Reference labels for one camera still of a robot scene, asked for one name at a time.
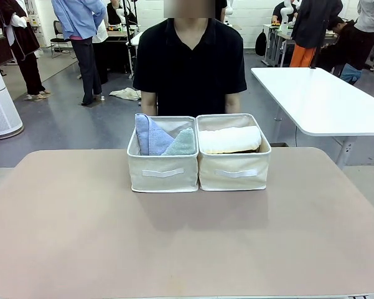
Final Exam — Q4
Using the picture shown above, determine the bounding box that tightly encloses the beige fabric storage bin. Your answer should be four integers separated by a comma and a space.
126, 113, 200, 193
195, 113, 272, 192

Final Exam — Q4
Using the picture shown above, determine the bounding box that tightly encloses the white towel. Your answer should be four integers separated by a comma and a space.
199, 125, 263, 154

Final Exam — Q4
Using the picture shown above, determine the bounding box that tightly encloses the white rectangular table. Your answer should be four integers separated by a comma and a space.
250, 67, 374, 171

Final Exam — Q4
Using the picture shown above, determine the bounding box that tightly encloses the seated bystander in black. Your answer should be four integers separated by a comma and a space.
317, 16, 374, 75

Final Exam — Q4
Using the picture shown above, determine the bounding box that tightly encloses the bystander in orange trousers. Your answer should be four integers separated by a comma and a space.
289, 0, 343, 68

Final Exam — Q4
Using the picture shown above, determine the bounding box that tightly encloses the lavender blue towel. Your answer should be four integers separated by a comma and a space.
134, 113, 175, 156

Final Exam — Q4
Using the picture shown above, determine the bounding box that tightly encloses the blue fabric bundle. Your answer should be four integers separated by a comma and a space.
340, 64, 363, 85

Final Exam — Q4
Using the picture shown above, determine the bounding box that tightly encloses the black tripod stand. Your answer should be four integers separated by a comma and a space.
121, 0, 141, 78

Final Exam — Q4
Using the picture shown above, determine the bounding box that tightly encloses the bystander in blue shirt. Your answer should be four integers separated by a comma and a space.
51, 0, 108, 107

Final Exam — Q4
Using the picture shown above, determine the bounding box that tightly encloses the black backpack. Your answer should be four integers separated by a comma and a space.
255, 29, 268, 57

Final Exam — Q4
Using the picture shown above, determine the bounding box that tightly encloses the person's bare left forearm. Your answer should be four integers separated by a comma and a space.
225, 92, 242, 115

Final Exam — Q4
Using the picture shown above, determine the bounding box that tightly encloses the black office chair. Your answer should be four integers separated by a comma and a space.
51, 20, 74, 59

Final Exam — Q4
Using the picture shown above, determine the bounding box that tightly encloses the bystander in grey shirt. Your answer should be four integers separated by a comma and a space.
354, 0, 374, 34

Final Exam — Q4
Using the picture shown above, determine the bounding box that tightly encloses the bystander in black dress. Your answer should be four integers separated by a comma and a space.
0, 0, 52, 100

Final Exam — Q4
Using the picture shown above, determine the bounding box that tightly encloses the grey-green towel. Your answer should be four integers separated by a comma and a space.
161, 128, 195, 156

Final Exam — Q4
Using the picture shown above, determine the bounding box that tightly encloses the white cylindrical air purifier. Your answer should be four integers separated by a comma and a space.
0, 52, 24, 138

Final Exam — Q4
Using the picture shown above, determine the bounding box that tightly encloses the person's bare right forearm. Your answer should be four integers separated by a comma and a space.
141, 90, 159, 116

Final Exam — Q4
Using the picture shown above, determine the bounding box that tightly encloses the beige cloth on floor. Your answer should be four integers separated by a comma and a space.
108, 87, 143, 101

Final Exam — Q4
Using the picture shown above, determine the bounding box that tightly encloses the person in black polo shirt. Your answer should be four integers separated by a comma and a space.
132, 0, 248, 116

